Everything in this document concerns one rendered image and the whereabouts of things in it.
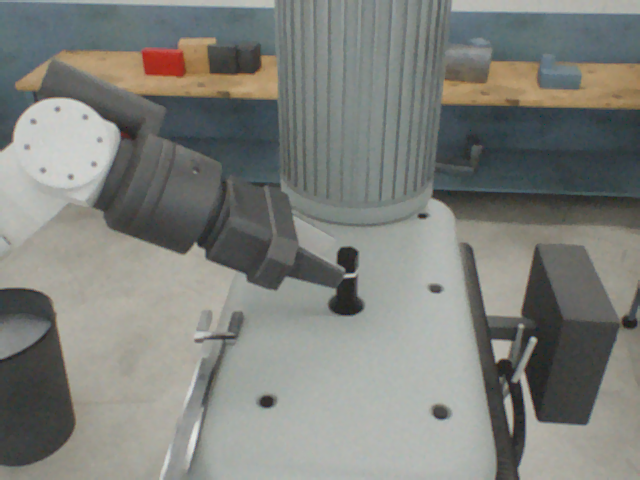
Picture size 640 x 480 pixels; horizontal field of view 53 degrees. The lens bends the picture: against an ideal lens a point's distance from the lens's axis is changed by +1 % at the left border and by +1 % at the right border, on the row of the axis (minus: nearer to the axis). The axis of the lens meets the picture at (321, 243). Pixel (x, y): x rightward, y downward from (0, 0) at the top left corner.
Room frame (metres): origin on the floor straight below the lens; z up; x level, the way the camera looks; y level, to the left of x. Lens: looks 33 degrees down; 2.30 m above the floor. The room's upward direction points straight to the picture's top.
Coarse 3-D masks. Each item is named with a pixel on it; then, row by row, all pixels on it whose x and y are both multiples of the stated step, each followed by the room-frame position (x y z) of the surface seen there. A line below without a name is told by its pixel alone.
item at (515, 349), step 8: (520, 328) 0.75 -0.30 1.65; (520, 336) 0.76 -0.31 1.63; (512, 344) 0.82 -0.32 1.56; (520, 344) 0.82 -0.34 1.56; (528, 344) 0.73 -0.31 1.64; (512, 352) 0.82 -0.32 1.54; (520, 352) 0.82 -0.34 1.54; (528, 352) 0.73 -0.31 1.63; (512, 360) 0.77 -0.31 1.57; (512, 368) 0.77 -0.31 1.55; (520, 368) 0.73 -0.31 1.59; (504, 376) 0.81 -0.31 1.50; (504, 384) 0.80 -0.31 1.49; (504, 392) 0.76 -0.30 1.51; (504, 400) 0.76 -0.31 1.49
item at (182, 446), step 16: (208, 320) 0.48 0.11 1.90; (240, 320) 0.48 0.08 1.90; (208, 336) 0.45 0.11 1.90; (224, 336) 0.45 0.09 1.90; (208, 352) 0.43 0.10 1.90; (208, 368) 0.41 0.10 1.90; (192, 384) 0.39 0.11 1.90; (208, 384) 0.39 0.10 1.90; (192, 400) 0.38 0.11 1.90; (208, 400) 0.38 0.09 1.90; (192, 416) 0.36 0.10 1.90; (176, 432) 0.34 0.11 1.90; (192, 432) 0.34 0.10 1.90; (176, 448) 0.33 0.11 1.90; (192, 448) 0.33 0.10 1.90; (176, 464) 0.31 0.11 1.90
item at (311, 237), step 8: (296, 216) 0.53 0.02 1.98; (296, 224) 0.53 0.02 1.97; (304, 224) 0.53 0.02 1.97; (312, 224) 0.54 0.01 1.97; (304, 232) 0.53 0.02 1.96; (312, 232) 0.53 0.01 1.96; (320, 232) 0.53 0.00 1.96; (304, 240) 0.53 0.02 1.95; (312, 240) 0.53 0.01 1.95; (320, 240) 0.53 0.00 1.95; (328, 240) 0.54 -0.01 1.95; (312, 248) 0.53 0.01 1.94; (320, 248) 0.53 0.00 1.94; (328, 248) 0.54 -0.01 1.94
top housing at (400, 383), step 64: (384, 256) 0.60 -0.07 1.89; (448, 256) 0.60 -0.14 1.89; (256, 320) 0.49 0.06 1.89; (320, 320) 0.49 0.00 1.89; (384, 320) 0.49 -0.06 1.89; (448, 320) 0.49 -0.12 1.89; (256, 384) 0.40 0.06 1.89; (320, 384) 0.40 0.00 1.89; (384, 384) 0.40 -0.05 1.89; (448, 384) 0.40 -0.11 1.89; (256, 448) 0.33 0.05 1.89; (320, 448) 0.33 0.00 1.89; (384, 448) 0.33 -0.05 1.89; (448, 448) 0.33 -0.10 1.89
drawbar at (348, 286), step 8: (344, 248) 0.52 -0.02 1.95; (352, 248) 0.52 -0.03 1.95; (344, 256) 0.50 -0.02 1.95; (352, 256) 0.50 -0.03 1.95; (344, 264) 0.50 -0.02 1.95; (352, 264) 0.50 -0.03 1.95; (352, 272) 0.50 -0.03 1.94; (344, 280) 0.50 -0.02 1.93; (352, 280) 0.50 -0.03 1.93; (336, 288) 0.51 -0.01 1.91; (344, 288) 0.50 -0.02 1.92; (352, 288) 0.50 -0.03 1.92; (336, 296) 0.51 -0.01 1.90; (344, 296) 0.50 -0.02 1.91; (352, 296) 0.50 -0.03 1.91; (336, 304) 0.51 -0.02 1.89; (344, 304) 0.50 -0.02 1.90; (352, 304) 0.50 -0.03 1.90; (336, 312) 0.51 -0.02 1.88; (344, 312) 0.50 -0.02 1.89; (352, 312) 0.50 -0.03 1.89
